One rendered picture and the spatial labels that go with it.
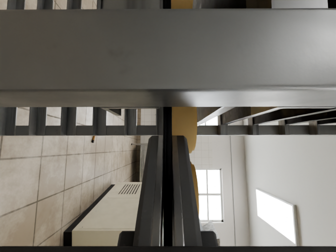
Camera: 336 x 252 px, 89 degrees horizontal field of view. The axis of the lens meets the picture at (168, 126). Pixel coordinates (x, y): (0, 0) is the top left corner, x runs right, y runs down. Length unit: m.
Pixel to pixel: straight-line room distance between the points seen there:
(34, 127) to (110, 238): 1.31
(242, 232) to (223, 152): 2.11
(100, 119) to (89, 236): 1.38
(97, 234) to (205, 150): 3.72
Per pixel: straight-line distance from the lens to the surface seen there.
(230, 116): 0.44
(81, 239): 1.85
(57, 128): 0.61
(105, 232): 1.75
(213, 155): 4.97
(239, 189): 5.30
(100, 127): 0.54
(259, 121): 0.51
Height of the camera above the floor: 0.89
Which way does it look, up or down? level
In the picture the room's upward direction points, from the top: 90 degrees clockwise
